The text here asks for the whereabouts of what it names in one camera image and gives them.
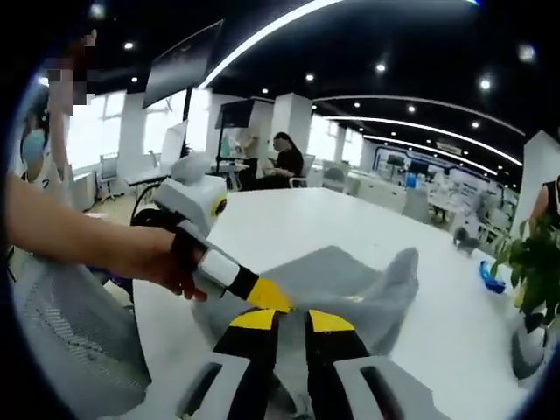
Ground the grey towel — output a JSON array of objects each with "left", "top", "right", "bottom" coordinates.
[{"left": 194, "top": 244, "right": 421, "bottom": 420}]

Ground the blue flat object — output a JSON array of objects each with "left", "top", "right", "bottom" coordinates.
[{"left": 479, "top": 260, "right": 508, "bottom": 295}]

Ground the person's left hand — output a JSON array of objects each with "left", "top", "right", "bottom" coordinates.
[{"left": 129, "top": 227, "right": 209, "bottom": 302}]

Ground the white office chair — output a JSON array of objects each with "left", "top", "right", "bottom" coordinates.
[{"left": 98, "top": 151, "right": 120, "bottom": 202}]

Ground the small black monitor on stand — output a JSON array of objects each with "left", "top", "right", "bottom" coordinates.
[{"left": 213, "top": 99, "right": 256, "bottom": 176}]

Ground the large black monitor on stand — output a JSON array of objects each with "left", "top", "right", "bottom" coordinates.
[{"left": 142, "top": 19, "right": 224, "bottom": 145}]

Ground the grey mesh office chair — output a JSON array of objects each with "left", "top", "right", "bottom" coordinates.
[{"left": 12, "top": 253, "right": 152, "bottom": 417}]

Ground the small grey table object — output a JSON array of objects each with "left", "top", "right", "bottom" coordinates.
[{"left": 452, "top": 226, "right": 481, "bottom": 259}]

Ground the grey plant pot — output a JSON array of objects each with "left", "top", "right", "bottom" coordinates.
[{"left": 511, "top": 312, "right": 553, "bottom": 380}]

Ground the green potted plant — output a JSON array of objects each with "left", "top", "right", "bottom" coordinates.
[{"left": 493, "top": 213, "right": 560, "bottom": 327}]

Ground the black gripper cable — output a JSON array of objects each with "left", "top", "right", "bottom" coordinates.
[{"left": 129, "top": 183, "right": 176, "bottom": 228}]

